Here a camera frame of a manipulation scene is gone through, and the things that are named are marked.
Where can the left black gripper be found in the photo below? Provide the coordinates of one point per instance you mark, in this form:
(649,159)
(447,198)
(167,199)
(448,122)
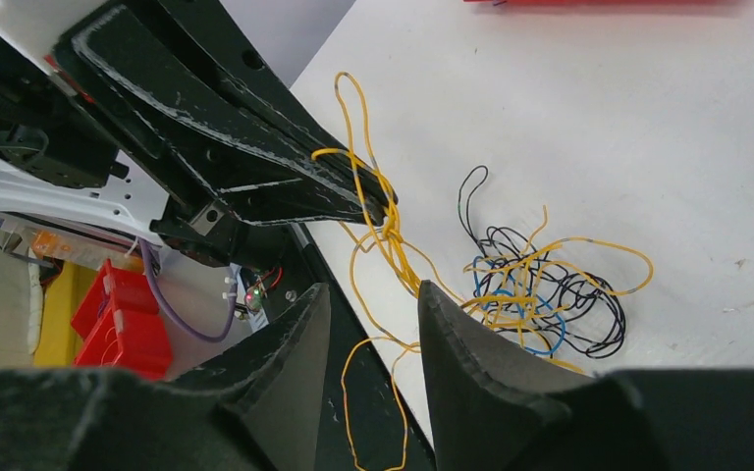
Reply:
(91,89)

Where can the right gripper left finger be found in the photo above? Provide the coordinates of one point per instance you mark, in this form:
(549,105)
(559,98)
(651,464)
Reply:
(256,406)

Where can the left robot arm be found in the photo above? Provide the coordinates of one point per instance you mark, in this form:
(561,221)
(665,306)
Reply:
(107,208)

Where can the red bins under table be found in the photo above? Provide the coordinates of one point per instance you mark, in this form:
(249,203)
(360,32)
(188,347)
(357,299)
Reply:
(119,324)

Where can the red double bin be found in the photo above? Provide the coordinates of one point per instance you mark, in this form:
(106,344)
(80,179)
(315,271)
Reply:
(603,2)

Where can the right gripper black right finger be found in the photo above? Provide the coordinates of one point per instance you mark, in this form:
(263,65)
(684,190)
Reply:
(494,406)

